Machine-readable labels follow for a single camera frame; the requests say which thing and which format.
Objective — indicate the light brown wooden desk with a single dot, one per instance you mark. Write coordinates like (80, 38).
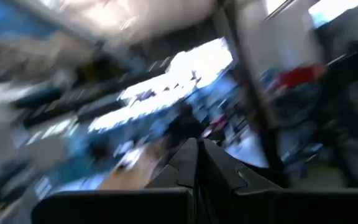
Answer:
(132, 177)

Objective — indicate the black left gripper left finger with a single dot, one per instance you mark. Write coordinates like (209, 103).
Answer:
(120, 208)

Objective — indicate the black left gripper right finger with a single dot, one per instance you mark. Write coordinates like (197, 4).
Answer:
(275, 208)

